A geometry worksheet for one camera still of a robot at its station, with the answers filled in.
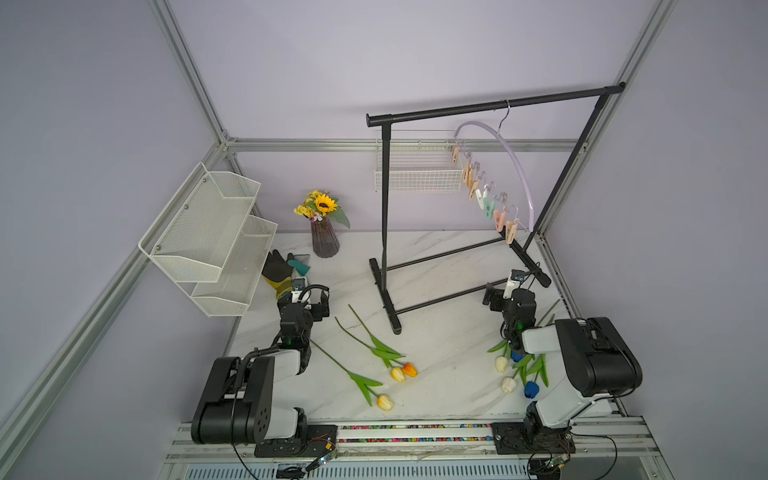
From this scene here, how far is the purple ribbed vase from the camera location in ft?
3.39

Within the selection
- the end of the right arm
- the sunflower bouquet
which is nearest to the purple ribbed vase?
the sunflower bouquet

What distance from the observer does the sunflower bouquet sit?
93cm

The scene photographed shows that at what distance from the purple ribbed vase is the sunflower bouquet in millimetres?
28
